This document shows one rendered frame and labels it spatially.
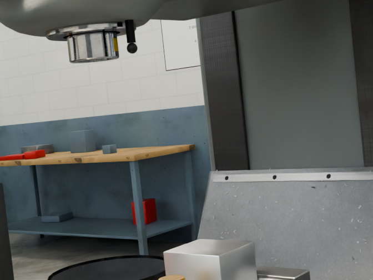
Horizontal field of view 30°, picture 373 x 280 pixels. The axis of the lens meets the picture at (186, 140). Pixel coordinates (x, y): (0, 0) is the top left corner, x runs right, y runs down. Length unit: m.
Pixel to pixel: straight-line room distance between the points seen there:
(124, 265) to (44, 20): 2.37
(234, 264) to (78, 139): 5.94
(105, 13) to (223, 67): 0.44
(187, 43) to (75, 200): 2.14
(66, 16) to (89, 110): 6.24
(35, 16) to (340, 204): 0.49
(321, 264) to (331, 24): 0.31
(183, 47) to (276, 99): 5.04
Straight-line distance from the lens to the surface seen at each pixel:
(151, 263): 2.88
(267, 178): 0.99
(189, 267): 0.59
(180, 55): 6.03
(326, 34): 0.94
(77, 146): 6.53
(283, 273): 0.62
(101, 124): 6.72
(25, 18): 0.62
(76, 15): 0.61
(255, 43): 1.00
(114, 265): 2.95
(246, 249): 0.60
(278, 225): 0.96
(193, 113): 5.95
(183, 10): 0.84
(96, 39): 0.65
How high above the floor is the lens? 1.23
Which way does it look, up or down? 3 degrees down
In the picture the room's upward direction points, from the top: 6 degrees counter-clockwise
